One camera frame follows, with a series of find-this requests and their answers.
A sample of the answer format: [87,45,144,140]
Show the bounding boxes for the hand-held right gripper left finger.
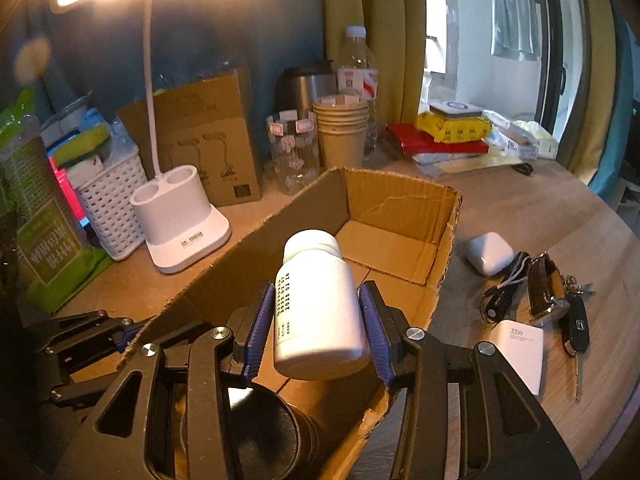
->
[52,282,277,480]

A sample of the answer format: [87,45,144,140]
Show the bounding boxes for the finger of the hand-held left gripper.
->
[27,310,151,361]
[47,379,110,408]

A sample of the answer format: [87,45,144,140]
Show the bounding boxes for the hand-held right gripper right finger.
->
[359,280,583,480]

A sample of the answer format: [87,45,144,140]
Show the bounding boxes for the white pill bottle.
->
[272,229,372,381]

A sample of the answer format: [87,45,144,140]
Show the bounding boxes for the cardboard box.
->
[70,166,465,480]

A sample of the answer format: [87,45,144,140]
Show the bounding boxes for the black flashlight with lanyard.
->
[481,251,531,323]

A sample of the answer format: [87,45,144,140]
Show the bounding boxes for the white charger block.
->
[492,319,545,397]

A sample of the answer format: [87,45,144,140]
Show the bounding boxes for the wristwatch with dark band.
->
[527,252,571,328]

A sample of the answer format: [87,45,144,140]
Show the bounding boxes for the black car key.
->
[562,294,592,403]

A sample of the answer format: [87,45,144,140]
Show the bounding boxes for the white desk lamp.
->
[50,0,266,275]

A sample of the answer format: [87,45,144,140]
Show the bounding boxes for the green snack packet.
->
[0,90,113,316]

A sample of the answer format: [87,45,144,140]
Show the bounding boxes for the white plastic lattice basket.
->
[65,135,151,262]

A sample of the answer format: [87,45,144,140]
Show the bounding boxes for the white earbud case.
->
[466,231,516,277]

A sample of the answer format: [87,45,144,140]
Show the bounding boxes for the red glowing packet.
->
[49,156,92,228]

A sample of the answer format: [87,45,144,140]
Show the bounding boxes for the printed drinking glass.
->
[266,109,321,196]

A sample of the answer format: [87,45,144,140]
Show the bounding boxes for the stack of paper cups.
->
[313,94,371,171]

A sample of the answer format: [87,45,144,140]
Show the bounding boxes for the red book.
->
[385,121,491,156]

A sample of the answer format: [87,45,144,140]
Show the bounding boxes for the yellow paper envelope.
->
[435,152,523,179]

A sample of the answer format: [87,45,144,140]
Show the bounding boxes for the yellow green sponge pack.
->
[52,122,112,167]

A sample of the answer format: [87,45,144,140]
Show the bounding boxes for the bunch of metal keys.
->
[560,274,597,297]

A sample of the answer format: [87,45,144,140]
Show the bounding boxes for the brown cardboard lamp carton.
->
[116,66,263,208]

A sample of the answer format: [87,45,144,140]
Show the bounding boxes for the yellow printed packet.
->
[415,110,493,143]

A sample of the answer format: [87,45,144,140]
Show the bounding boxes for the white medicine box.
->
[502,132,541,159]

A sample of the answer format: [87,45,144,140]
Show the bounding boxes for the grey white flat case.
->
[429,100,483,118]

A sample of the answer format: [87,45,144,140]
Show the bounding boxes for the steel thermos flask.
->
[274,60,338,121]

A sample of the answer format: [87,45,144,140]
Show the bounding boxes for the long white box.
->
[482,110,531,135]

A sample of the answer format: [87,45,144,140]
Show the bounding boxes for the clear plastic water bottle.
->
[337,25,379,158]

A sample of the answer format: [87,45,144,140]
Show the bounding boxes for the pale yellow plastic bag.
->
[515,119,552,143]

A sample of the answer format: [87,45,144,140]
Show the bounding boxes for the teal curtain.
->
[590,20,640,196]

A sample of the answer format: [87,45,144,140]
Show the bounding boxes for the yellow curtain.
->
[324,0,428,131]
[555,0,626,188]

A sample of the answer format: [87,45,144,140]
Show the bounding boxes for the hanging grey clothes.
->
[490,0,543,61]

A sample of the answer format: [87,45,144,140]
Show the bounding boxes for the black sliding door frame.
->
[535,0,588,136]

